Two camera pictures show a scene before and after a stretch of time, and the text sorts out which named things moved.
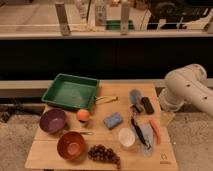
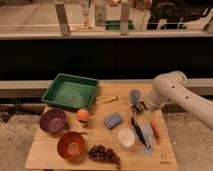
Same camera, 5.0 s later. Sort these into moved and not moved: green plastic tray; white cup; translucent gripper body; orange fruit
Moved: translucent gripper body
Not moved: white cup; orange fruit; green plastic tray
